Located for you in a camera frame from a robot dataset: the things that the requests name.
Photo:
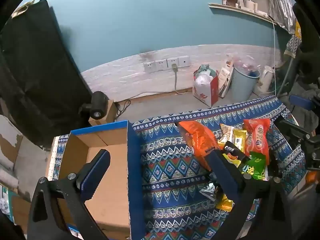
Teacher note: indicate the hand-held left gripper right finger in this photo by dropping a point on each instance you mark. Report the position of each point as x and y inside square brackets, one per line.
[220, 166]

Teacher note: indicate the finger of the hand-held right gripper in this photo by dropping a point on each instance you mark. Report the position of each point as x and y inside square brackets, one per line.
[300, 101]
[306, 135]

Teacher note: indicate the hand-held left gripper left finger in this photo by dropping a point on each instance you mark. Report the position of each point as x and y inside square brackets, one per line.
[98, 171]

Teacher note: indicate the blue-edged cardboard box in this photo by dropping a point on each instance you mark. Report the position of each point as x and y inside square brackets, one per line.
[110, 205]

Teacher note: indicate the yellow red snack packet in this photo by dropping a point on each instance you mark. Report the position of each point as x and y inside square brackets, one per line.
[231, 160]

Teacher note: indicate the small black snack packet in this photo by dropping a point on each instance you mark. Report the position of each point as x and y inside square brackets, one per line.
[235, 151]

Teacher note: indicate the silver foil packet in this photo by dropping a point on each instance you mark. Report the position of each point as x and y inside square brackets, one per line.
[208, 191]

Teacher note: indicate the green pole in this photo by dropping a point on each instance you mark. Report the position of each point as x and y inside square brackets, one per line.
[286, 75]

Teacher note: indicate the long gold biscuit packet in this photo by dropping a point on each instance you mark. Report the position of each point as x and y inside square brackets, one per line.
[239, 140]

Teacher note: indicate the green snack bag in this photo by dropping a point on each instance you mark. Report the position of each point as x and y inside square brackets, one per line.
[253, 167]

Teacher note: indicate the orange gold nut snack bag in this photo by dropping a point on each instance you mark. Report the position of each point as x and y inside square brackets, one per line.
[226, 132]

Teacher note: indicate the small yellow packet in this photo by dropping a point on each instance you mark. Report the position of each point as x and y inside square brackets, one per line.
[225, 203]

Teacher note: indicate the white electric kettle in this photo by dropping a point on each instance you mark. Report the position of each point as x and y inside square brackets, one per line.
[265, 80]

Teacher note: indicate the black chair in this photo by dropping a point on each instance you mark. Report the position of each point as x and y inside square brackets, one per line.
[308, 55]

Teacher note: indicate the blue patterned tablecloth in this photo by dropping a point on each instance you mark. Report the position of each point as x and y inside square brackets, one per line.
[170, 160]

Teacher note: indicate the patterned hanging cloth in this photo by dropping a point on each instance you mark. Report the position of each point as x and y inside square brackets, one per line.
[293, 45]

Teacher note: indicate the light blue trash bin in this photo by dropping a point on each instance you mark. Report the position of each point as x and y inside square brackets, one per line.
[241, 87]

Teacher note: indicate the small brown cardboard box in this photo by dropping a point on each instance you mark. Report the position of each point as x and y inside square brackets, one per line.
[111, 111]

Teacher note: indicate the red white paper bag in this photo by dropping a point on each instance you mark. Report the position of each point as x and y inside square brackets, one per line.
[206, 90]

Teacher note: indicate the white brown paper bag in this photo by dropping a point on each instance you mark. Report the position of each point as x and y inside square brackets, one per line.
[225, 80]

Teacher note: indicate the brown cardboard sheet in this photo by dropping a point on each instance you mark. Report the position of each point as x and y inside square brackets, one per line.
[7, 145]

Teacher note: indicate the silver foil curtain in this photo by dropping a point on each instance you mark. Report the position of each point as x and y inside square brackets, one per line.
[281, 5]

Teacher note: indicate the white paper rolls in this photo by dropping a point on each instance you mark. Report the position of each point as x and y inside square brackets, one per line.
[250, 5]

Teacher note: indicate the black curtain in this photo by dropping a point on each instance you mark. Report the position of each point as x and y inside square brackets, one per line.
[37, 80]

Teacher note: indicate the white wall shelf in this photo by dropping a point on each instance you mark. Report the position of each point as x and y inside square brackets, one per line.
[240, 8]

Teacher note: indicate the white wall socket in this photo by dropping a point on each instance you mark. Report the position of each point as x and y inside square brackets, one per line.
[184, 60]
[161, 65]
[150, 66]
[172, 62]

